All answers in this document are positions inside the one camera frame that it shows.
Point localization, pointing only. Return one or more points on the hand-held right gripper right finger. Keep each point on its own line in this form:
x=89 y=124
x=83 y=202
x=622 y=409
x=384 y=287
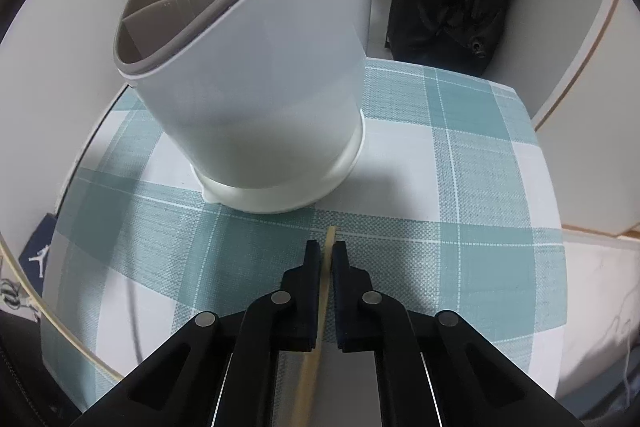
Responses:
x=345 y=302

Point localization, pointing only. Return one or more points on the white utensil holder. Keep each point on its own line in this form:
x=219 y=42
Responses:
x=260 y=107

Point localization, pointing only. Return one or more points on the white wood-framed panel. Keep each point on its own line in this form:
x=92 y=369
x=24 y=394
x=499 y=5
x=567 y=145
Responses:
x=600 y=267

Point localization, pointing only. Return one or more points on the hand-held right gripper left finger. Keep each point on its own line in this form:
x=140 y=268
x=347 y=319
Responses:
x=311 y=287

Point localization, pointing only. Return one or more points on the dark blue shoebox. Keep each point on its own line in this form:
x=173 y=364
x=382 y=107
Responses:
x=40 y=257

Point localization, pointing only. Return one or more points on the teal checked tablecloth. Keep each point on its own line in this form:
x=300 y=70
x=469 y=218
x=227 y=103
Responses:
x=475 y=207

